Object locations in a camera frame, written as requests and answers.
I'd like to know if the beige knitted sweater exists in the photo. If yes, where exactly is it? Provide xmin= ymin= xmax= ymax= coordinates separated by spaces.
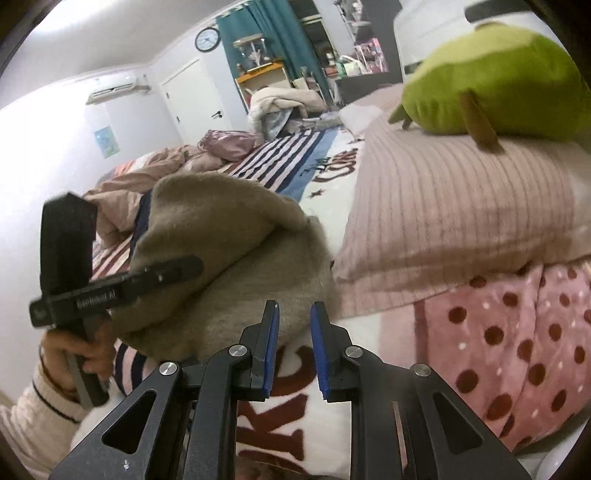
xmin=111 ymin=173 xmax=339 ymax=361

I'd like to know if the cream knit sleeve forearm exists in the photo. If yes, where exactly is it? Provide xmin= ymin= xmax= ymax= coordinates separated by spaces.
xmin=1 ymin=363 xmax=92 ymax=479

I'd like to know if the person's left hand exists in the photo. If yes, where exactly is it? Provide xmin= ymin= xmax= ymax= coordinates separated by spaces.
xmin=40 ymin=319 xmax=116 ymax=401

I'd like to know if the pink brown crumpled duvet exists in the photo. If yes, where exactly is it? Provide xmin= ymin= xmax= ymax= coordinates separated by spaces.
xmin=83 ymin=145 xmax=228 ymax=248

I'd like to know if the pink polka dot sheet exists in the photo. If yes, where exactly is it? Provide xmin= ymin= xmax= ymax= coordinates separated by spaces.
xmin=415 ymin=262 xmax=590 ymax=450

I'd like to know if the white air conditioner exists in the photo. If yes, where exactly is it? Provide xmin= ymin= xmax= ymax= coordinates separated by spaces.
xmin=86 ymin=74 xmax=151 ymax=105

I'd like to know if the mauve satin cloth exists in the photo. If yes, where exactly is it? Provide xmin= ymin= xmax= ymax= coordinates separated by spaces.
xmin=198 ymin=130 xmax=264 ymax=162

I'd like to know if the pink ribbed pillow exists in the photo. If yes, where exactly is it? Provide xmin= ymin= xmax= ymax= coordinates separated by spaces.
xmin=332 ymin=84 xmax=590 ymax=317

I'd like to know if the white door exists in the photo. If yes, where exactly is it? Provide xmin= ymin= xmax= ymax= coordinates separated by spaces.
xmin=160 ymin=60 xmax=231 ymax=145

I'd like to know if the cream blanket pile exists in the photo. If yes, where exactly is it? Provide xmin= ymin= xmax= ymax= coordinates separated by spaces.
xmin=247 ymin=87 xmax=328 ymax=136

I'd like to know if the yellow wooden shelf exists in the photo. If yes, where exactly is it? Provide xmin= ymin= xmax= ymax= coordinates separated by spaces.
xmin=235 ymin=61 xmax=293 ymax=112

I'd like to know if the teal curtain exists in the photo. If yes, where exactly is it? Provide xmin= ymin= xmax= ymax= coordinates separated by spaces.
xmin=215 ymin=0 xmax=332 ymax=105

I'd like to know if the green avocado plush toy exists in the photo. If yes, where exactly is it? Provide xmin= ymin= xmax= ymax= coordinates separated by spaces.
xmin=389 ymin=22 xmax=590 ymax=149

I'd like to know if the black bookshelf with items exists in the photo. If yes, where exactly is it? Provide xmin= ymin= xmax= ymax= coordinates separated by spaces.
xmin=332 ymin=0 xmax=403 ymax=103

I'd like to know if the white bed headboard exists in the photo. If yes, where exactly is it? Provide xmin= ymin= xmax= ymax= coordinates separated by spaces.
xmin=393 ymin=0 xmax=538 ymax=82

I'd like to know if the light blue wall poster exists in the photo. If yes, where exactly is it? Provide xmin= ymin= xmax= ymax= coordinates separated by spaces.
xmin=93 ymin=126 xmax=120 ymax=158

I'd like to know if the round wall clock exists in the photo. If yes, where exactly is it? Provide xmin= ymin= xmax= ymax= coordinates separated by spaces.
xmin=194 ymin=27 xmax=221 ymax=53

